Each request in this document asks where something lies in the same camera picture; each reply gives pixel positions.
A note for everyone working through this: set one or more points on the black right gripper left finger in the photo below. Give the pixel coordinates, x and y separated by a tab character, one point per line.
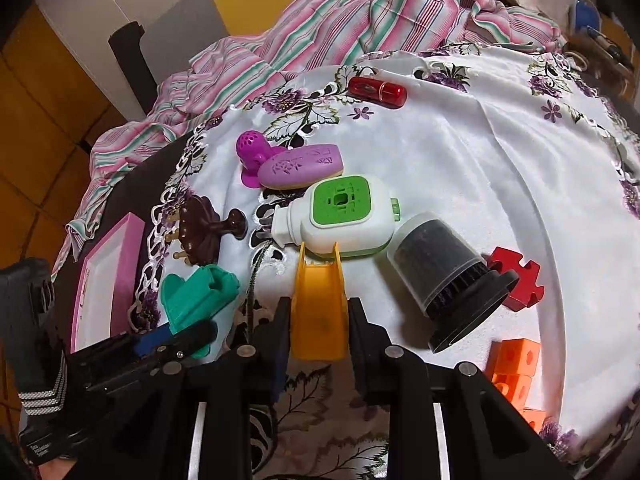
262	364

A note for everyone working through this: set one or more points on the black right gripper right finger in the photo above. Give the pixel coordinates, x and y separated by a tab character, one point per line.
385	373

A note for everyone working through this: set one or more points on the yellow plastic clip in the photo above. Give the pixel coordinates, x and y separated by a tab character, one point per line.
319	317

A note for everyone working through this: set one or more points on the green plastic clip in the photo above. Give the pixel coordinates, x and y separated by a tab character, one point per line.
208	294

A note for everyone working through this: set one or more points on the white green air freshener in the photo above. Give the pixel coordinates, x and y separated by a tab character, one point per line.
355	215

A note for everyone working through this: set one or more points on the black clear cylindrical container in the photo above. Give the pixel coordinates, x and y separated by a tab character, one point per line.
450	282

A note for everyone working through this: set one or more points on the pink white tray box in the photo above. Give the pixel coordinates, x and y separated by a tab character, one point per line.
105	290

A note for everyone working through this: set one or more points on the orange cube block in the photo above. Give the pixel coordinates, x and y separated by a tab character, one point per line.
515	387
514	357

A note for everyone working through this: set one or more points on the red puzzle piece block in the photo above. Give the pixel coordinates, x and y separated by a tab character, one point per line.
527	293

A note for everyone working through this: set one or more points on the purple oval freshener case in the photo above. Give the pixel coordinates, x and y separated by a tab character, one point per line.
301	167

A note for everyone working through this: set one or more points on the white floral embroidered tablecloth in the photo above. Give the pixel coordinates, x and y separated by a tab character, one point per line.
511	150

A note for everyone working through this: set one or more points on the magenta perforated plastic toy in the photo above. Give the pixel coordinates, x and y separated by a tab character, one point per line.
253	150

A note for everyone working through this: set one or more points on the red cylindrical case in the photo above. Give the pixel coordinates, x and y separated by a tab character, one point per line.
379	91

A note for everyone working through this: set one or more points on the pink green striped cloth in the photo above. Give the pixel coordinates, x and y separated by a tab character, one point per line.
308	34

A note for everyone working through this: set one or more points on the grey yellow blue chair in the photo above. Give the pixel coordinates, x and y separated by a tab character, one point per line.
147	55

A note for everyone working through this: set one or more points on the cluttered side shelf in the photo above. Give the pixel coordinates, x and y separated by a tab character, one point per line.
603	49

